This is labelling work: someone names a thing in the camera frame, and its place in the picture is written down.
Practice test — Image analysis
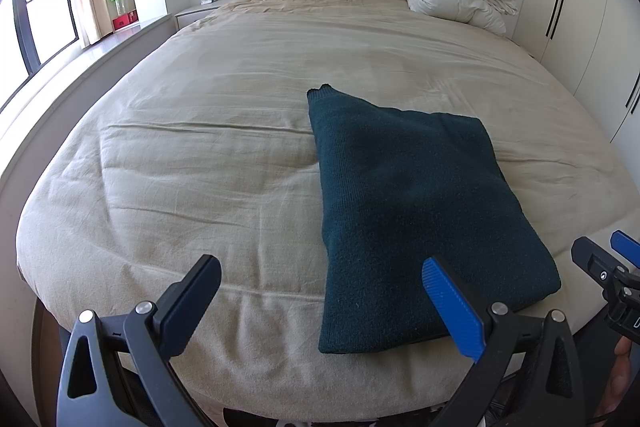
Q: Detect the white window ledge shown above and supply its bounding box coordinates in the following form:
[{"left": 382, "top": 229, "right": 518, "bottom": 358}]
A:
[{"left": 0, "top": 14, "right": 176, "bottom": 188}]

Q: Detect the teal knitted sweater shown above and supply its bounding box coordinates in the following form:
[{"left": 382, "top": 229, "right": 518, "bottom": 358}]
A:
[{"left": 306, "top": 83, "right": 562, "bottom": 355}]

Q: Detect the white wardrobe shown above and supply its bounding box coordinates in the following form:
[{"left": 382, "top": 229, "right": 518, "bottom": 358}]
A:
[{"left": 515, "top": 0, "right": 640, "bottom": 148}]

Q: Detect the dark framed window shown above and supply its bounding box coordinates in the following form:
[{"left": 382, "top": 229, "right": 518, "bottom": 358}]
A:
[{"left": 0, "top": 0, "right": 83, "bottom": 108}]

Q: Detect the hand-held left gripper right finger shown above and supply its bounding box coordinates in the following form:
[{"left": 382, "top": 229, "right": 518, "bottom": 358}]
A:
[{"left": 421, "top": 257, "right": 587, "bottom": 427}]

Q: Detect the white nightstand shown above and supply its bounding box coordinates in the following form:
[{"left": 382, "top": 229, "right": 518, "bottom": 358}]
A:
[{"left": 175, "top": 1, "right": 223, "bottom": 32}]

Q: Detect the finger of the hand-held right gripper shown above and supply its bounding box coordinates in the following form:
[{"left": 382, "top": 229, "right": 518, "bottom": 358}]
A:
[
  {"left": 571, "top": 237, "right": 631, "bottom": 289},
  {"left": 611, "top": 230, "right": 640, "bottom": 269}
]

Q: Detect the person's right hand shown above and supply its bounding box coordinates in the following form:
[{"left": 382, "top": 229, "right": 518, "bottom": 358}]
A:
[{"left": 601, "top": 336, "right": 637, "bottom": 414}]

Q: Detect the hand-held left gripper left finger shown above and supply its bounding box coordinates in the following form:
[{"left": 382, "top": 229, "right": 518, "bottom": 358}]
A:
[{"left": 56, "top": 254, "right": 222, "bottom": 427}]

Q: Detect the bed with beige sheet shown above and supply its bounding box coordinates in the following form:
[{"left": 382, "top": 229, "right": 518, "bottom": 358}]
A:
[{"left": 15, "top": 0, "right": 633, "bottom": 413}]

